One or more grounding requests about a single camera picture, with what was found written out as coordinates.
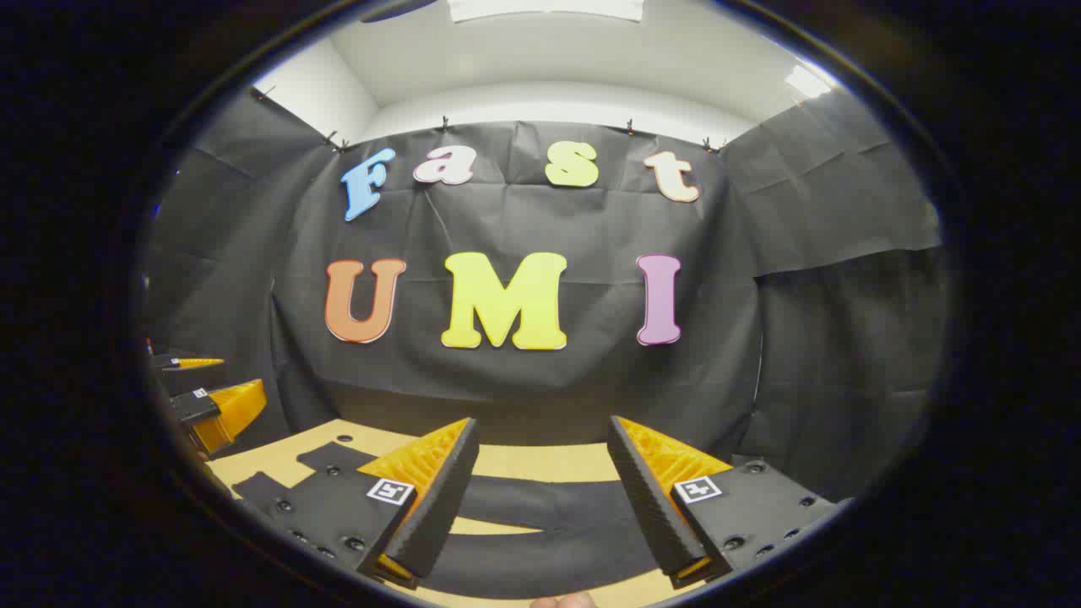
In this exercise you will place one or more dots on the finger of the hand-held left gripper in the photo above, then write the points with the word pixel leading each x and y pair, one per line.
pixel 169 362
pixel 192 407

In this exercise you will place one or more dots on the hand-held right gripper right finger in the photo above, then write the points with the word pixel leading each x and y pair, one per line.
pixel 650 507

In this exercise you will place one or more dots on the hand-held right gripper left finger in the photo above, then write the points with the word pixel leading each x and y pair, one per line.
pixel 435 507

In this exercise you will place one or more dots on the black denim jeans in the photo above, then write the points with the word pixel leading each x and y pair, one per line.
pixel 540 507

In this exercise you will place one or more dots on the black backdrop cloth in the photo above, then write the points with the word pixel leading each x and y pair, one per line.
pixel 524 388

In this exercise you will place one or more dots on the ceiling light panel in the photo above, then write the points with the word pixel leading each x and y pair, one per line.
pixel 545 8
pixel 806 82

